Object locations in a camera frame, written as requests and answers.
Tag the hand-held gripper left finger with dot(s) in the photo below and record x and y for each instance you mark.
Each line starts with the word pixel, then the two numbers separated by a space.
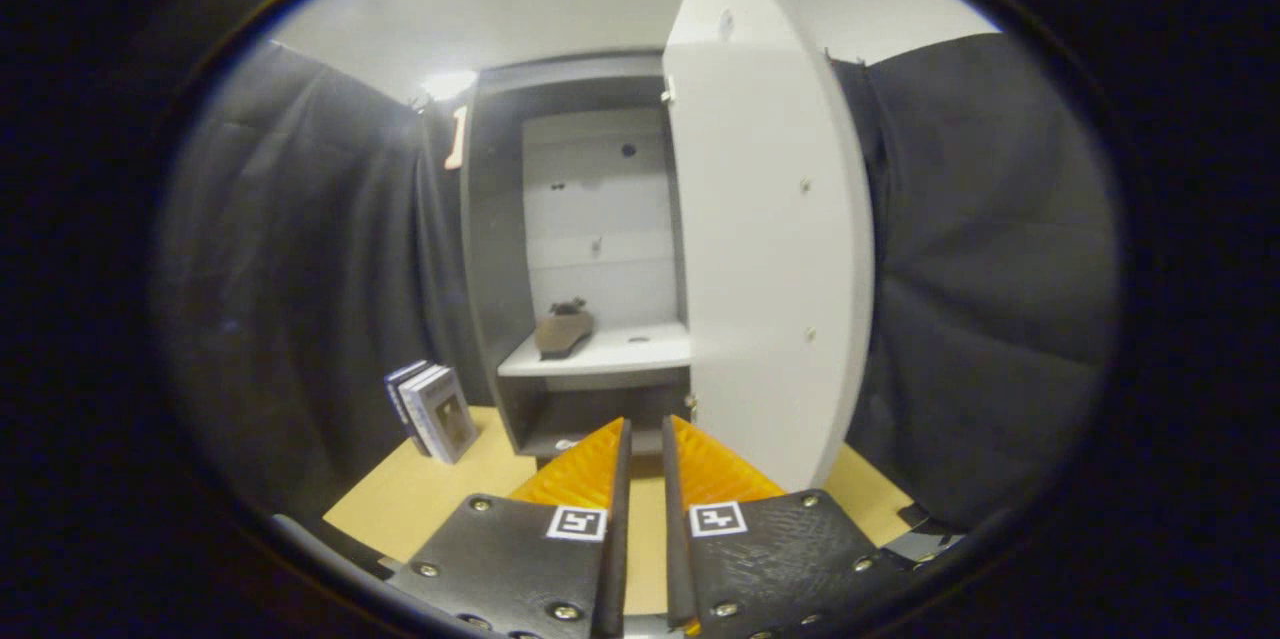
pixel 615 519

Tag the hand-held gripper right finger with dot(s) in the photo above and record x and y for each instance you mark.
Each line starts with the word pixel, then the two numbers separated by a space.
pixel 675 539

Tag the brown fuzzy slipper shoe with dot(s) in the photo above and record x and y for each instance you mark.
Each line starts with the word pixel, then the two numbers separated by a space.
pixel 562 331

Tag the white shoe cabinet door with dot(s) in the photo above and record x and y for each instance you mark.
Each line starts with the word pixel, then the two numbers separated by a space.
pixel 770 249

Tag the white cabinet shelf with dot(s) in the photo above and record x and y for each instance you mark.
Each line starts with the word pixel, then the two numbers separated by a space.
pixel 620 354

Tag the grey cover book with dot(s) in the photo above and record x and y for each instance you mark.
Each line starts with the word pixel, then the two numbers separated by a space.
pixel 448 417

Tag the black backdrop cloth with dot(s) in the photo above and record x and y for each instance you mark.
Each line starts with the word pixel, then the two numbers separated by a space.
pixel 300 269

